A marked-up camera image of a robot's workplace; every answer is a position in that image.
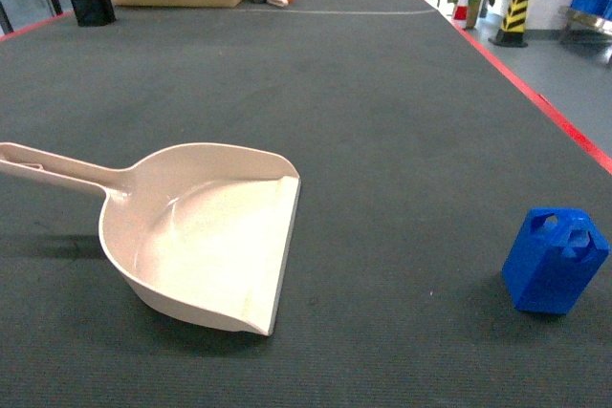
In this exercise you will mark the beige plastic dustpan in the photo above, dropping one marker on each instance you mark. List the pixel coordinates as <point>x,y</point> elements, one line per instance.
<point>199,231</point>

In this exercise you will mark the blue plastic block part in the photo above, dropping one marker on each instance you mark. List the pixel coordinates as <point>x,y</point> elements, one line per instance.
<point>555,255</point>

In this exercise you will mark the stainless steel shelf rack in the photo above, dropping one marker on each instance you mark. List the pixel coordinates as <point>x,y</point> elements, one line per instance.
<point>584,18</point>

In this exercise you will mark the red white traffic cone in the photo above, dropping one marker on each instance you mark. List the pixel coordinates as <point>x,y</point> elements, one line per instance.
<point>460,15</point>

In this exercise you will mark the black yellow striped bollard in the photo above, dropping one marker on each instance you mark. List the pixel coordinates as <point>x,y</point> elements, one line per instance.
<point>512,29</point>

